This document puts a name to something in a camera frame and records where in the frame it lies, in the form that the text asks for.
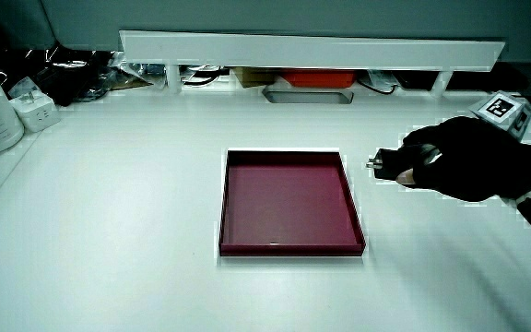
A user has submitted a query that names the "person's right hand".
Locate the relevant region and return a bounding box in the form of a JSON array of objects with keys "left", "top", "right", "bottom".
[{"left": 395, "top": 90, "right": 531, "bottom": 204}]

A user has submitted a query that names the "black charger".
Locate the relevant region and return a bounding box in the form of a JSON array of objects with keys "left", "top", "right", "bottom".
[{"left": 365, "top": 147, "right": 415, "bottom": 182}]

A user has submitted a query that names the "white desk shelf riser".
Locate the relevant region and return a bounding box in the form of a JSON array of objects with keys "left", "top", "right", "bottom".
[{"left": 118, "top": 30, "right": 506, "bottom": 98}]

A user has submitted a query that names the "white desk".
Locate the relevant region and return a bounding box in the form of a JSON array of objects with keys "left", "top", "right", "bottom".
[{"left": 0, "top": 77, "right": 531, "bottom": 332}]

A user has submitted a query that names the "orange box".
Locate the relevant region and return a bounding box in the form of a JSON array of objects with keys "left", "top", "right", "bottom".
[{"left": 281, "top": 69, "right": 357, "bottom": 89}]

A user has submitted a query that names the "maroon square tray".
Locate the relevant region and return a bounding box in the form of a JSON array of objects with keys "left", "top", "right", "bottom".
[{"left": 218, "top": 148, "right": 367, "bottom": 257}]

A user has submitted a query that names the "brown cardboard box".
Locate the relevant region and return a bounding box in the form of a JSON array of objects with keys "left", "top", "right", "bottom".
[{"left": 232, "top": 67, "right": 277, "bottom": 89}]

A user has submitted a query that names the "clear plastic bag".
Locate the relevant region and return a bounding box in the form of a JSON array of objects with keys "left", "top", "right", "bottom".
[{"left": 107, "top": 51, "right": 168, "bottom": 89}]

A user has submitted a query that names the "black plastic bag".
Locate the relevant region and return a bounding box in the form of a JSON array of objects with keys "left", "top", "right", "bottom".
[{"left": 0, "top": 44, "right": 115, "bottom": 108}]

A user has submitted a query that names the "white power adapter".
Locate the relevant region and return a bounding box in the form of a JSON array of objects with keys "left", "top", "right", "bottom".
[{"left": 8, "top": 89, "right": 62, "bottom": 134}]

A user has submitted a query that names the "black cable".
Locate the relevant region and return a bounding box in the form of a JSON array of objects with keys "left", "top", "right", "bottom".
[
  {"left": 356, "top": 76, "right": 398, "bottom": 96},
  {"left": 181, "top": 66, "right": 224, "bottom": 89}
]

